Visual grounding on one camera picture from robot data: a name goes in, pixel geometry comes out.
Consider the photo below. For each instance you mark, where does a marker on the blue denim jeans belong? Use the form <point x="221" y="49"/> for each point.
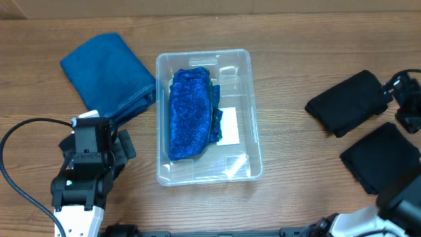
<point x="109" y="78"/>

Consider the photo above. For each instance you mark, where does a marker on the sparkly blue cloth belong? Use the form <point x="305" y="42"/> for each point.
<point x="195" y="119"/>

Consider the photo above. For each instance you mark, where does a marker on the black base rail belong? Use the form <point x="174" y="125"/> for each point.
<point x="131" y="230"/>

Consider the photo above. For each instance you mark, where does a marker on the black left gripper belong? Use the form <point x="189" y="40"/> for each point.
<point x="123" y="147"/>

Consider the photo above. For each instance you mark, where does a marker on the white paper label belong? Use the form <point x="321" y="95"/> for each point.
<point x="229" y="127"/>

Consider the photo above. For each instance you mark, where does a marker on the black cloth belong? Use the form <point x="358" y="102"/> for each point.
<point x="380" y="158"/>
<point x="349" y="103"/>

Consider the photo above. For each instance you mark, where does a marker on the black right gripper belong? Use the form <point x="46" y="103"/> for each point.
<point x="404" y="99"/>

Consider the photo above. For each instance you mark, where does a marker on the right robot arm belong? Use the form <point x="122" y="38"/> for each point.
<point x="396" y="211"/>

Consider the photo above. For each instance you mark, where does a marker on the clear plastic container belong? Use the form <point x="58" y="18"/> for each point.
<point x="231" y="69"/>

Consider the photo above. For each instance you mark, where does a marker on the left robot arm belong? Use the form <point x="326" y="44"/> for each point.
<point x="79" y="201"/>

